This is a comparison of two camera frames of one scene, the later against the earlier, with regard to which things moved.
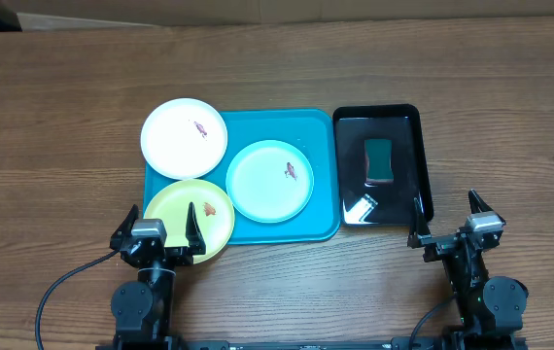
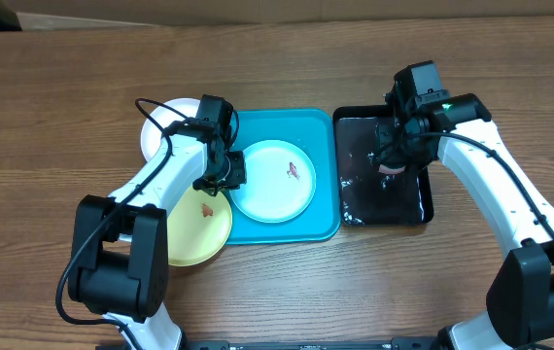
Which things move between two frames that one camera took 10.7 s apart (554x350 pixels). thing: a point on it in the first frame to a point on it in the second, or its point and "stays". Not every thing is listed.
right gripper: [450, 241] to [396, 144]
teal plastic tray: [316, 132] stays
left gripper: [183, 255] to [237, 176]
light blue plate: [269, 182] stays
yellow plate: [212, 211] stays
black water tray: [381, 164] stays
